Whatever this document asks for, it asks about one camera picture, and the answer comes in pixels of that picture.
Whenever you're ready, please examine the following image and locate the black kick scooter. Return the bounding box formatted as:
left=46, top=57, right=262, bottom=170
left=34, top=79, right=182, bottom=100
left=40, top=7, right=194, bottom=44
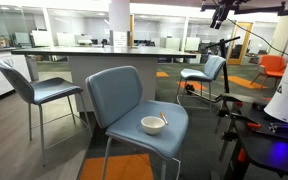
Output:
left=183, top=36, right=252, bottom=104

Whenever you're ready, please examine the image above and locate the orange pen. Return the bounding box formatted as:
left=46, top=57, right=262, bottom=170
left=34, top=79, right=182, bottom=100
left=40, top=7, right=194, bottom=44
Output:
left=159, top=111, right=169, bottom=126

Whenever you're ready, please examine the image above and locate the grey-blue bar chair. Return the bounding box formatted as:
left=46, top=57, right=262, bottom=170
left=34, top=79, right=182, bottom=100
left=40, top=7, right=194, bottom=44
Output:
left=0, top=59, right=93, bottom=167

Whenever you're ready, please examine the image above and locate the blue padded chair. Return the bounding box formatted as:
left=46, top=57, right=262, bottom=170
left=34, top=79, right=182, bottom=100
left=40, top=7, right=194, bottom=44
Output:
left=85, top=65, right=190, bottom=180

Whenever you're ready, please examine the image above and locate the black robot table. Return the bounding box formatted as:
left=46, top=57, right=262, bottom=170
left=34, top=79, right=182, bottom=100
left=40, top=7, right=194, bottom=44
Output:
left=223, top=99, right=288, bottom=180

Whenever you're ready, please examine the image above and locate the black rig mounted camera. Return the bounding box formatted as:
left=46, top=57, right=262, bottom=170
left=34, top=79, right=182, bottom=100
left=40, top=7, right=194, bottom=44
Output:
left=209, top=3, right=231, bottom=30

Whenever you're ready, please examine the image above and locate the white ceramic bowl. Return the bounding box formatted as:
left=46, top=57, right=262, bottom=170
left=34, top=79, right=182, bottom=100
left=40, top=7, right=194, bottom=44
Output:
left=140, top=115, right=166, bottom=136

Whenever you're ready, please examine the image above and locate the black overhead camera rig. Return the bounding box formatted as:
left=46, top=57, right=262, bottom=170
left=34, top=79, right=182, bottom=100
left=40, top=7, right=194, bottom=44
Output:
left=200, top=0, right=288, bottom=17

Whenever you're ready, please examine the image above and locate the black hanging cable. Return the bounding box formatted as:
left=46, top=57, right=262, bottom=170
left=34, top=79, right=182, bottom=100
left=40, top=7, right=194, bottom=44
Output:
left=227, top=18, right=288, bottom=57

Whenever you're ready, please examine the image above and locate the dark top counter table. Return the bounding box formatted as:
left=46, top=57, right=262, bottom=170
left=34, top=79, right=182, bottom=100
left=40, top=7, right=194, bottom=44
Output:
left=11, top=45, right=197, bottom=113

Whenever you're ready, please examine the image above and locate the orange clamp handle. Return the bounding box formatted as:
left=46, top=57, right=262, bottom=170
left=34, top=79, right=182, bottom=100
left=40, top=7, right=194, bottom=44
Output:
left=246, top=122, right=262, bottom=130

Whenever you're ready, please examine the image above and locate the grey trash can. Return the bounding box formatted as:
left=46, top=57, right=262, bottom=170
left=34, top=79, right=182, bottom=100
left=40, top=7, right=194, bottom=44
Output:
left=25, top=54, right=40, bottom=82

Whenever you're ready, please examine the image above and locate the orange armchair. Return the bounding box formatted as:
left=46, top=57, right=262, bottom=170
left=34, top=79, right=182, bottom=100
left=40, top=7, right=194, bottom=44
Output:
left=250, top=54, right=288, bottom=91

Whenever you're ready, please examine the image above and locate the yellow door frame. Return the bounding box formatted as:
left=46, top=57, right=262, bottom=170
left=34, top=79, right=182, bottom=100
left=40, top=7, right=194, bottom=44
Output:
left=227, top=21, right=254, bottom=66

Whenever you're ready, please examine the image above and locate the light blue chair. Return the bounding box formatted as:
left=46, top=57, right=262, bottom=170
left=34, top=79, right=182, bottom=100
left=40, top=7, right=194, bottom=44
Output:
left=175, top=55, right=227, bottom=116

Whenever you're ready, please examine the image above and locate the white paper sign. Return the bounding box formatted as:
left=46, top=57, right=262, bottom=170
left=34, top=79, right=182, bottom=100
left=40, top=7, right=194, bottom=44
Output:
left=112, top=30, right=128, bottom=48

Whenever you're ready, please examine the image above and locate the black tripod stand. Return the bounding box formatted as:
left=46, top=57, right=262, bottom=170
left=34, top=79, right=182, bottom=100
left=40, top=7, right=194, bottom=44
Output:
left=213, top=93, right=262, bottom=163

